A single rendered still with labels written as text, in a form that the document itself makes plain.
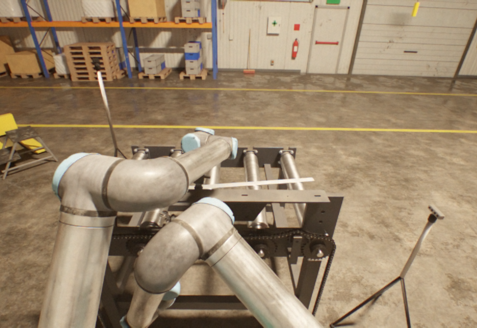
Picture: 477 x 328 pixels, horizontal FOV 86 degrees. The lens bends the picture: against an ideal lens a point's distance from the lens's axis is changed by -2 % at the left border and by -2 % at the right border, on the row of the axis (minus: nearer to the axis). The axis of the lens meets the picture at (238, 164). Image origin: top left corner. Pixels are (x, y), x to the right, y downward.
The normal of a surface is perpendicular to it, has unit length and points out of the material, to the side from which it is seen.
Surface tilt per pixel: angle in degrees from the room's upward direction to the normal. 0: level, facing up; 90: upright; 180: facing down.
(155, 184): 61
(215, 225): 35
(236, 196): 0
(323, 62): 90
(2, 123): 90
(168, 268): 72
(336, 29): 90
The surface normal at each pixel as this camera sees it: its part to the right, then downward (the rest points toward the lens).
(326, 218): 0.01, 0.50
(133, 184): 0.32, -0.07
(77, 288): 0.58, 0.03
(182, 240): 0.30, -0.39
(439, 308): 0.02, -0.86
